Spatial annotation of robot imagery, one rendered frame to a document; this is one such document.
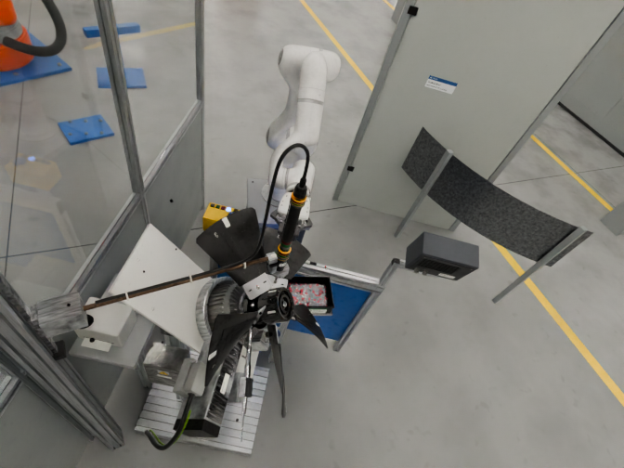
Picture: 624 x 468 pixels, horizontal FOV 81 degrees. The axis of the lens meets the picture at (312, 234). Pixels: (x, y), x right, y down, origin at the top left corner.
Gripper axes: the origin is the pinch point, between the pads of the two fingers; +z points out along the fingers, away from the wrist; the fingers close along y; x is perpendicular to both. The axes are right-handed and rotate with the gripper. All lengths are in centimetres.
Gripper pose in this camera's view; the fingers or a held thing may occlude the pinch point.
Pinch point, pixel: (288, 232)
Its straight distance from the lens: 112.8
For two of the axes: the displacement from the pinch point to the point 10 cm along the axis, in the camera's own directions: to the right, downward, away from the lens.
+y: -9.7, -2.5, -0.8
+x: 2.2, -6.3, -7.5
